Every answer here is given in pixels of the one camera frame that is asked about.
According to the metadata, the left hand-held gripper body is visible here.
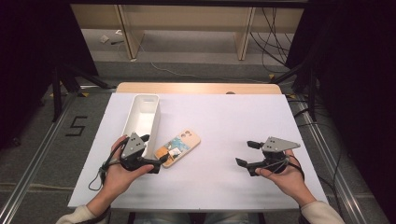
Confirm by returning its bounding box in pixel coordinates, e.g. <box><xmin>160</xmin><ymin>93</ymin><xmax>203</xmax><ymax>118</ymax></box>
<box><xmin>120</xmin><ymin>132</ymin><xmax>148</xmax><ymax>172</ymax></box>

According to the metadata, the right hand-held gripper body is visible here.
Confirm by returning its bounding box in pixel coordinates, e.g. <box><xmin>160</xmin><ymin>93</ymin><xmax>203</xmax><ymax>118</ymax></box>
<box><xmin>256</xmin><ymin>136</ymin><xmax>302</xmax><ymax>175</ymax></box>

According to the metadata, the white plastic storage box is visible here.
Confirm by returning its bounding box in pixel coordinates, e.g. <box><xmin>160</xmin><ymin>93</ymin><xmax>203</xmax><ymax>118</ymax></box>
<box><xmin>120</xmin><ymin>93</ymin><xmax>162</xmax><ymax>161</ymax></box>

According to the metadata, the person's right hand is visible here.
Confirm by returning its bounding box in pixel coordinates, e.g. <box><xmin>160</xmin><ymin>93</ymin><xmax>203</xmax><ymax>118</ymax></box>
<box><xmin>255</xmin><ymin>148</ymin><xmax>318</xmax><ymax>207</ymax></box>

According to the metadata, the person's left hand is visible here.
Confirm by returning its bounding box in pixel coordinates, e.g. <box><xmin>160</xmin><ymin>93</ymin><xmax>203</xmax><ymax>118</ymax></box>
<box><xmin>102</xmin><ymin>134</ymin><xmax>155</xmax><ymax>201</ymax></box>

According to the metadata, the black metal stand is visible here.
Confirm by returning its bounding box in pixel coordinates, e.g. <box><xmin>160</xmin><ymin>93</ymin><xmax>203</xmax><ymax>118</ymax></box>
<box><xmin>50</xmin><ymin>63</ymin><xmax>118</xmax><ymax>123</ymax></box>
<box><xmin>269</xmin><ymin>60</ymin><xmax>318</xmax><ymax>123</ymax></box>

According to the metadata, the black curtain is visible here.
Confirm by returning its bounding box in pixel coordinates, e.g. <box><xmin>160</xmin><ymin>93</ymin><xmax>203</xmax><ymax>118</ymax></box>
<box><xmin>0</xmin><ymin>0</ymin><xmax>99</xmax><ymax>150</ymax></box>
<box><xmin>284</xmin><ymin>0</ymin><xmax>396</xmax><ymax>218</ymax></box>

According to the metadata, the light wooden shelf unit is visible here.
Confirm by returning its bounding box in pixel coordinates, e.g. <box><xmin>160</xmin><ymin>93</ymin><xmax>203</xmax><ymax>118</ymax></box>
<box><xmin>70</xmin><ymin>3</ymin><xmax>305</xmax><ymax>62</ymax></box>

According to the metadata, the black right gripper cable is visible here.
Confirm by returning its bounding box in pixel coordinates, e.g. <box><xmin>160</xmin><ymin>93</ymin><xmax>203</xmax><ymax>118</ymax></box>
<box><xmin>289</xmin><ymin>154</ymin><xmax>305</xmax><ymax>182</ymax></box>

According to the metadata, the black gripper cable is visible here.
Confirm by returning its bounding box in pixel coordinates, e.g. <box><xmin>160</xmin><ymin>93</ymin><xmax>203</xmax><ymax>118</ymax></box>
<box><xmin>88</xmin><ymin>136</ymin><xmax>130</xmax><ymax>192</ymax></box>
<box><xmin>289</xmin><ymin>154</ymin><xmax>305</xmax><ymax>182</ymax></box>

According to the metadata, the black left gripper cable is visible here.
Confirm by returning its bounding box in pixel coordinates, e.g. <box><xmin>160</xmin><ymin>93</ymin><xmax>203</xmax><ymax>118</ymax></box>
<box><xmin>88</xmin><ymin>136</ymin><xmax>130</xmax><ymax>192</ymax></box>

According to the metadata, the white floor cable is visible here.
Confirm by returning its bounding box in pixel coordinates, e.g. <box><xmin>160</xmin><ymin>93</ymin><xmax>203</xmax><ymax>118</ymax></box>
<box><xmin>136</xmin><ymin>36</ymin><xmax>270</xmax><ymax>84</ymax></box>

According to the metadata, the metal floor rail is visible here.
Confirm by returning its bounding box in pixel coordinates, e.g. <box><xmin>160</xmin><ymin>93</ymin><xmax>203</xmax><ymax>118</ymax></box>
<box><xmin>0</xmin><ymin>91</ymin><xmax>78</xmax><ymax>224</ymax></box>
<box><xmin>292</xmin><ymin>92</ymin><xmax>368</xmax><ymax>224</ymax></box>

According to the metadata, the black hanging cable bundle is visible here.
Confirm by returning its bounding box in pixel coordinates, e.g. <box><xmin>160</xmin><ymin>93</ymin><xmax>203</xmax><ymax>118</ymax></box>
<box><xmin>249</xmin><ymin>7</ymin><xmax>295</xmax><ymax>74</ymax></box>

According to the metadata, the yellowish floor cable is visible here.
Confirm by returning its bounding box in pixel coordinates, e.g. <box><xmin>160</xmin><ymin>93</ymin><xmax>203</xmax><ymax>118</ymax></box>
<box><xmin>0</xmin><ymin>181</ymin><xmax>76</xmax><ymax>191</ymax></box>

